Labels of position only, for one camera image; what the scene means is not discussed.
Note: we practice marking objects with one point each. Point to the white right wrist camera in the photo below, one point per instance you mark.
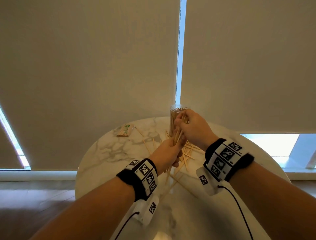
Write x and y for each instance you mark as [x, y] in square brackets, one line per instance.
[206, 181]

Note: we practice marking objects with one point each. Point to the narrow beige roller blind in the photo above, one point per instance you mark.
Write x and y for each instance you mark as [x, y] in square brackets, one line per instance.
[7, 153]

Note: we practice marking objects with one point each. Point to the wooden sticks inside jar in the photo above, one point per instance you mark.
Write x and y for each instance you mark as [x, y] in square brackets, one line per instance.
[172, 121]

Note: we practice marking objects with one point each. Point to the small packet of wooden sticks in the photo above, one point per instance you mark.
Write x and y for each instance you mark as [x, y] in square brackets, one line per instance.
[126, 130]

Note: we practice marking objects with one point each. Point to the clear plastic stick jar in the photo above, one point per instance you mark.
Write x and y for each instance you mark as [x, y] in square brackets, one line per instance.
[172, 116]

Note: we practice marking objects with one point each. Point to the bundle of wooden sticks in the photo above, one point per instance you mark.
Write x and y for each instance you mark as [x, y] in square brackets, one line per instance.
[178, 134]

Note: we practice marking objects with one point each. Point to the scattered pile of wooden sticks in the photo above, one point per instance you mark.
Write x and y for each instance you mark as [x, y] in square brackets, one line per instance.
[188, 153]

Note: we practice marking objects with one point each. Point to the person's left fingers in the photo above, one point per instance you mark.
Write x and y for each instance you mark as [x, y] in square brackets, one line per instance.
[179, 158]

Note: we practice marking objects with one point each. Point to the wide beige roller blind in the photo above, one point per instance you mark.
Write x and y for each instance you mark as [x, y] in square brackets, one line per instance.
[86, 81]

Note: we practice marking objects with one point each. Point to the black left wristband with markers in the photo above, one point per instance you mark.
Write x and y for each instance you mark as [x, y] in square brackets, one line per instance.
[144, 176]

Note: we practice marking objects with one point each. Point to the black right wristband with markers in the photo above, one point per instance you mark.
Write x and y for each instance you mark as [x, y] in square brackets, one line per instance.
[226, 155]

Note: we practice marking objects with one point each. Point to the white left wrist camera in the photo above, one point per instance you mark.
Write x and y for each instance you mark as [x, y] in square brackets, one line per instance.
[148, 210]

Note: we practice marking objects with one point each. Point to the person's right hand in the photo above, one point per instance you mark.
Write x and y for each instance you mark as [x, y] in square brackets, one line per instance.
[197, 131]

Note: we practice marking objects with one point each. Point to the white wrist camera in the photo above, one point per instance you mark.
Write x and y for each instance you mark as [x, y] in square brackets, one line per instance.
[206, 181]
[148, 210]

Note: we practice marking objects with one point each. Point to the person's right fingers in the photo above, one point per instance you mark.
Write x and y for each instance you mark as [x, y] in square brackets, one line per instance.
[182, 120]

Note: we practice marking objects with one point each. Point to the person's left forearm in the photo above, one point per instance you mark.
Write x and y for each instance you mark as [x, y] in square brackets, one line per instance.
[93, 212]

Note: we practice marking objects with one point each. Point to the black wristband with markers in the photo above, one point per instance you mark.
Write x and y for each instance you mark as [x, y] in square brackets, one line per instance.
[144, 176]
[226, 155]

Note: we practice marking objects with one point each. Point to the person's left hand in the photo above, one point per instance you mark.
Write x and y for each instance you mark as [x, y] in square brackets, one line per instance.
[166, 155]

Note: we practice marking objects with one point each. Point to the person's right forearm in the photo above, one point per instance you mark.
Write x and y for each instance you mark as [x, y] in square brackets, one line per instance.
[274, 200]

